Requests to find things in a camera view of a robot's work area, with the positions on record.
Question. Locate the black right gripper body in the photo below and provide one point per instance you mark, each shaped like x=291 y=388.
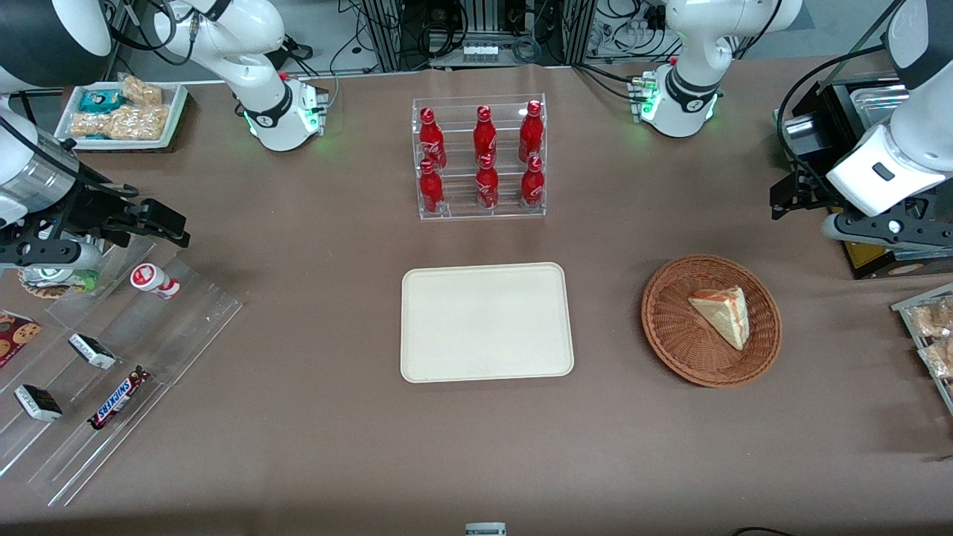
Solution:
x=88 y=209

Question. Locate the triangular sandwich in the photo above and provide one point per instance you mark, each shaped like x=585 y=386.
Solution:
x=726 y=316

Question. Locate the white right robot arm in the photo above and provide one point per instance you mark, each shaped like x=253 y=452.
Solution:
x=260 y=33

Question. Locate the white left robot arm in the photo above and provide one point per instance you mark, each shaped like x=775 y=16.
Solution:
x=689 y=74

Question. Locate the white rectangular snack tray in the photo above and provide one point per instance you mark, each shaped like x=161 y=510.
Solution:
x=177 y=104

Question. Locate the metal snack tray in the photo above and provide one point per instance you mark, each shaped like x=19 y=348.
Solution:
x=904 y=309

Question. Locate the brown wicker basket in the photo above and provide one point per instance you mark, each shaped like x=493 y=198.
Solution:
x=685 y=335

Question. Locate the beige plastic tray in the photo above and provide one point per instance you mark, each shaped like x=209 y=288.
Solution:
x=488 y=321

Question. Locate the white red-capped yoghurt bottle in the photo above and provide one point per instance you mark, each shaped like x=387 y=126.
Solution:
x=153 y=280

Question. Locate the black food warmer machine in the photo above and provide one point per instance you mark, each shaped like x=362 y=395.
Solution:
x=811 y=130

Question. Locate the green white cup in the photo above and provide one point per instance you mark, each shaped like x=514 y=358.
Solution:
x=67 y=281

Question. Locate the steel food pan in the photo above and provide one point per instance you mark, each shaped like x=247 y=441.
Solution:
x=882 y=104

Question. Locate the clear acrylic stepped shelf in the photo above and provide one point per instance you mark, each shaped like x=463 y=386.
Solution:
x=186 y=327

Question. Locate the large rice cracker packet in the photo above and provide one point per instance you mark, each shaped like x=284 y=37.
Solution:
x=130 y=123

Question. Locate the teal snack packet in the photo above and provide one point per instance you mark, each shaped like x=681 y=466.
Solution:
x=100 y=100

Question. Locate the small rice cracker packet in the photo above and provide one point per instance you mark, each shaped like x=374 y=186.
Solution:
x=141 y=91

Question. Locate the black white chocolate bar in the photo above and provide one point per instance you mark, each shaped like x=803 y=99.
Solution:
x=92 y=351
x=39 y=403

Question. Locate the red chocolate cookie pack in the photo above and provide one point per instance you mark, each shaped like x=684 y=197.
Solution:
x=15 y=335

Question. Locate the clear wrapped pastry packet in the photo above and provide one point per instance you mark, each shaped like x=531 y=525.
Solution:
x=934 y=318
x=939 y=359

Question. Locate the brown Snickers bar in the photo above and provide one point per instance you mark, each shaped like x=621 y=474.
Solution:
x=118 y=398

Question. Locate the red cola bottle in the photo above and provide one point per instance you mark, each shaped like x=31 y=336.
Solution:
x=432 y=138
x=487 y=186
x=431 y=190
x=531 y=130
x=532 y=184
x=485 y=134

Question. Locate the aluminium equipment rack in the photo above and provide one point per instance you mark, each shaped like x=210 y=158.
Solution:
x=387 y=33

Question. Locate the clear acrylic bottle rack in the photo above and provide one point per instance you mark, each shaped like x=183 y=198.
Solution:
x=454 y=210

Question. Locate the white power strip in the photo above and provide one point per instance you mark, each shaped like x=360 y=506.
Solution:
x=480 y=52

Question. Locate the white label tag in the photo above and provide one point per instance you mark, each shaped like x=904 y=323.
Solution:
x=485 y=529

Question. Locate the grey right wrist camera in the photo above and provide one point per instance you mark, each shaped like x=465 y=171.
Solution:
x=52 y=254

